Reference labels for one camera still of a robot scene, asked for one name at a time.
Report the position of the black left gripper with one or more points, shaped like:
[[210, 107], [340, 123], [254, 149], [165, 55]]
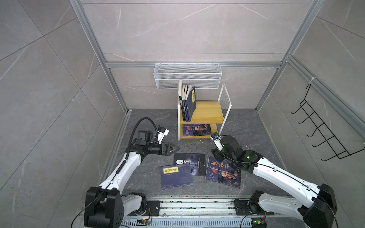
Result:
[[168, 149]]

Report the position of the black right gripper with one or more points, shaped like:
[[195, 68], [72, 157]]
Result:
[[216, 153]]

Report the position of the dark portrait book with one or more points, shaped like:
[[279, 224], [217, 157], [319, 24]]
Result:
[[222, 172], [200, 129]]

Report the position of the blue book yellow label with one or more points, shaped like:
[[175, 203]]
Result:
[[191, 101]]

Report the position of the dark book pages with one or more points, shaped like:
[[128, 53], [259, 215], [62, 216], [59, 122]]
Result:
[[184, 112]]

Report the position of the navy book yin-yang cover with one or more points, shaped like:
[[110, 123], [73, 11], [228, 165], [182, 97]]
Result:
[[187, 106]]

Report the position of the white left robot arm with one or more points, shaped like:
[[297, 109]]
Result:
[[105, 205]]

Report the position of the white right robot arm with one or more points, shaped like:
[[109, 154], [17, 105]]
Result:
[[313, 204]]

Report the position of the black white-title book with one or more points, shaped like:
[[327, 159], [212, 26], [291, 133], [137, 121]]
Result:
[[197, 162]]

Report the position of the navy yellow-label front book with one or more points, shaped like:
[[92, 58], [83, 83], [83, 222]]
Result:
[[175, 176]]

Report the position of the white metal wooden shelf rack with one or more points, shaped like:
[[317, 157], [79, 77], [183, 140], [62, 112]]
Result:
[[207, 112]]

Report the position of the black yellow book on shelf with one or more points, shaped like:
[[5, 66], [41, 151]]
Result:
[[180, 91]]

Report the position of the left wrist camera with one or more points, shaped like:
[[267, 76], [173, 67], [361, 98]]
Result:
[[160, 134]]

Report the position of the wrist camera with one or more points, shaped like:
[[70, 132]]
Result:
[[216, 138], [160, 134]]

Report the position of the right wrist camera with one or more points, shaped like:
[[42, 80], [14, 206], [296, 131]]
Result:
[[216, 138]]

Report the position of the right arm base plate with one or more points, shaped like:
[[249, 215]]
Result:
[[245, 206]]

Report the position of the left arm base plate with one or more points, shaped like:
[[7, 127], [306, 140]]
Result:
[[150, 207]]

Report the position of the white mesh wall basket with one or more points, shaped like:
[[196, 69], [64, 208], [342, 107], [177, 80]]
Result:
[[199, 75]]

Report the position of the black wire hook rack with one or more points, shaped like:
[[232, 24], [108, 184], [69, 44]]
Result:
[[322, 129]]

